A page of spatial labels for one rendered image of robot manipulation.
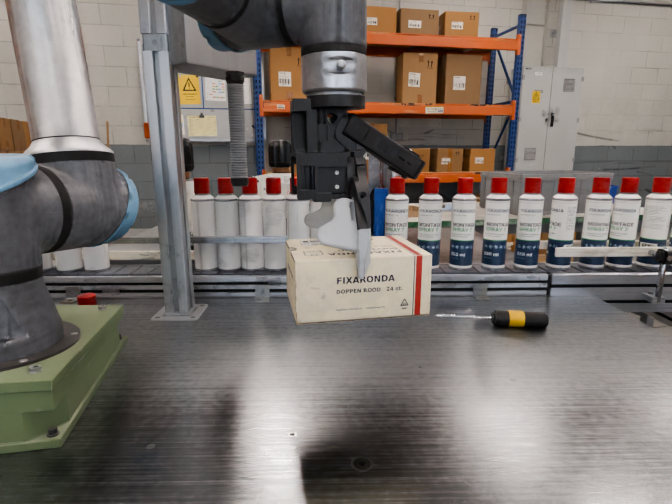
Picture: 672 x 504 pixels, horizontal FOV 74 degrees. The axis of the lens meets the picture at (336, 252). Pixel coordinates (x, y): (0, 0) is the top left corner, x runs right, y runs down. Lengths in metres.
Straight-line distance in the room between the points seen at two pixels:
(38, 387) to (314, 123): 0.41
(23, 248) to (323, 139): 0.37
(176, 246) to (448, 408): 0.56
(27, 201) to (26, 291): 0.11
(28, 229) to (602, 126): 6.88
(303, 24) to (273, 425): 0.45
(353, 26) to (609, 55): 6.72
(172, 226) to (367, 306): 0.48
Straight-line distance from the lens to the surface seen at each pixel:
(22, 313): 0.63
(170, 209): 0.89
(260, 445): 0.54
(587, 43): 7.00
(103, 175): 0.72
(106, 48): 5.65
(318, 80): 0.52
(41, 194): 0.65
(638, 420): 0.67
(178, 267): 0.89
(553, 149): 6.22
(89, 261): 1.12
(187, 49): 0.86
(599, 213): 1.14
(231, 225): 1.00
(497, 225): 1.05
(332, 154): 0.51
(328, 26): 0.53
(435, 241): 1.01
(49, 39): 0.76
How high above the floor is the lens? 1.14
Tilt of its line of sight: 13 degrees down
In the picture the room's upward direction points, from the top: straight up
